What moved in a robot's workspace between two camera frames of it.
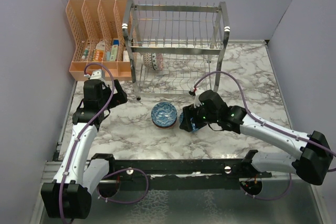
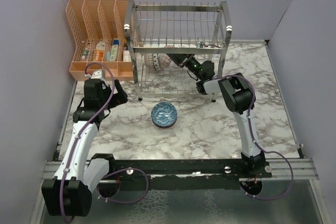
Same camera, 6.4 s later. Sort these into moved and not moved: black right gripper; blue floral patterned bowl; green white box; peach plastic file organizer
Moved: black right gripper
Not moved: green white box; blue floral patterned bowl; peach plastic file organizer
